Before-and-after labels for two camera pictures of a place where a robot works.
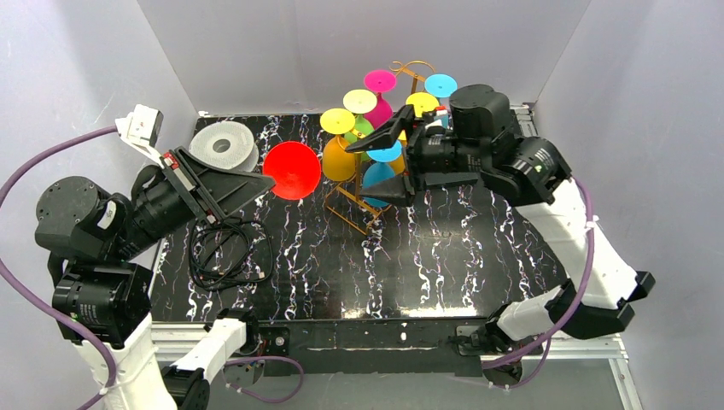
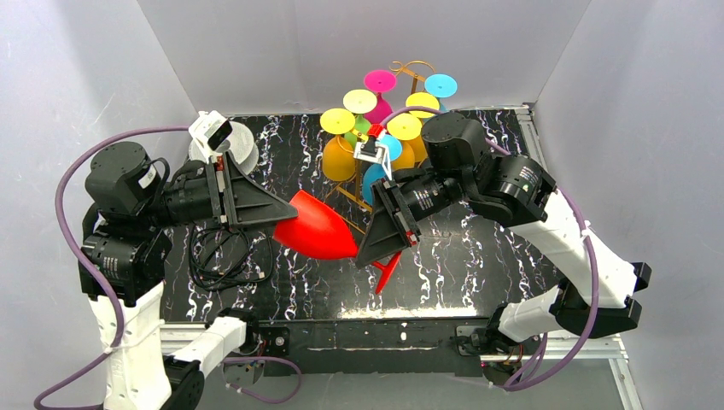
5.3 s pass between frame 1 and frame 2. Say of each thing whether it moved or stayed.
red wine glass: moved
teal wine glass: stayed
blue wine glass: stayed
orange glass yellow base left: stayed
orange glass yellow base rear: stayed
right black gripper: moved
